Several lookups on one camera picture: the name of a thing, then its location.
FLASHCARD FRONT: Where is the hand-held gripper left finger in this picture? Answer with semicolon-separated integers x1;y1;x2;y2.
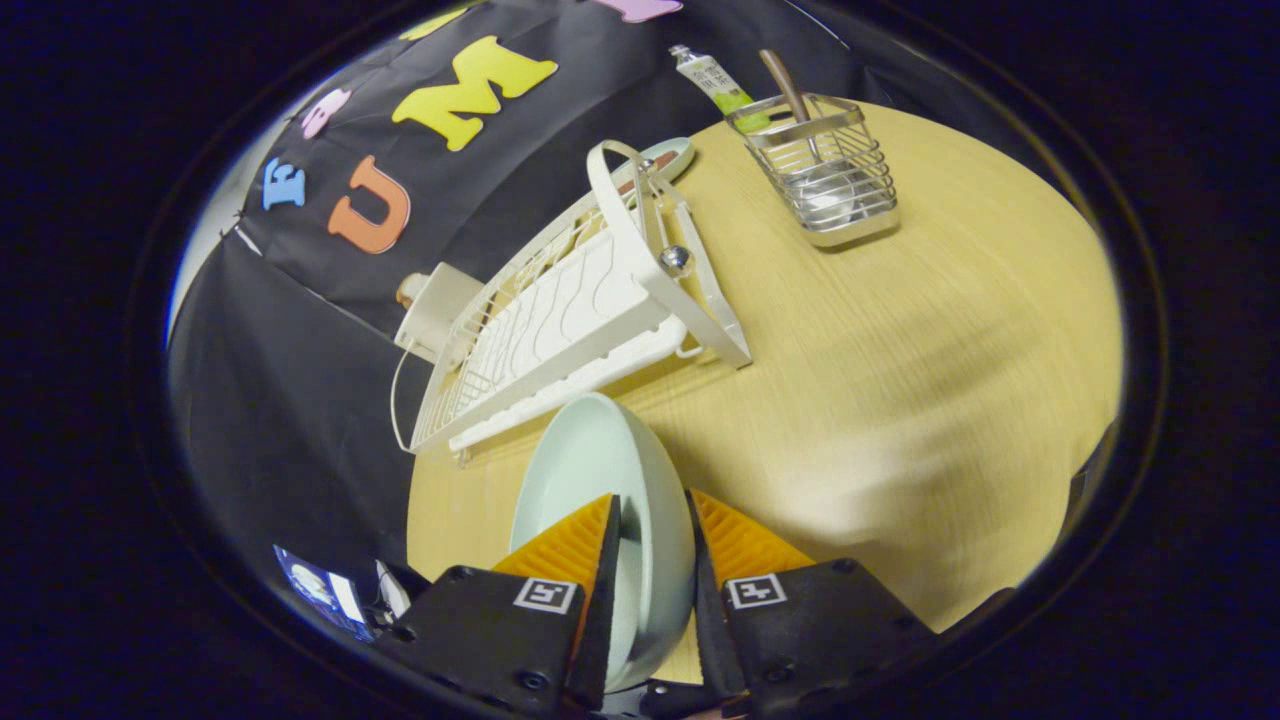
375;493;623;716

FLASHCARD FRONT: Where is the white toaster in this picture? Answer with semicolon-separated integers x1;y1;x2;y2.
395;262;486;366

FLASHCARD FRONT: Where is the black backdrop cloth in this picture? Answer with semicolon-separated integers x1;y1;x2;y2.
165;0;871;621

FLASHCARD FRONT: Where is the white wire dish rack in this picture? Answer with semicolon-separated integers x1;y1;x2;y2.
390;139;754;469

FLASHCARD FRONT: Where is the green drink bottle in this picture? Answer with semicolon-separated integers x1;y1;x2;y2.
669;44;771;133

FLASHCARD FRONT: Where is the blue printed panel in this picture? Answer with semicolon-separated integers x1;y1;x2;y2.
275;545;376;641

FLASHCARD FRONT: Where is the wooden handled spoon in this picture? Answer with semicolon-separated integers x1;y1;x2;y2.
758;49;861;226

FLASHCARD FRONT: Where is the green plate with food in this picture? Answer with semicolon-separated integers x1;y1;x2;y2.
615;137;696;206

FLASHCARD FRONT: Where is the metal wire basket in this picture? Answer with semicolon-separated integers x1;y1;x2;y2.
725;93;901;249

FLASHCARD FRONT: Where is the pale green plate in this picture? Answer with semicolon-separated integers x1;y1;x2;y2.
510;392;698;694

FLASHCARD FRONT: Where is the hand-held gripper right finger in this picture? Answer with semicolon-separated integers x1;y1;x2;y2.
685;489;941;716

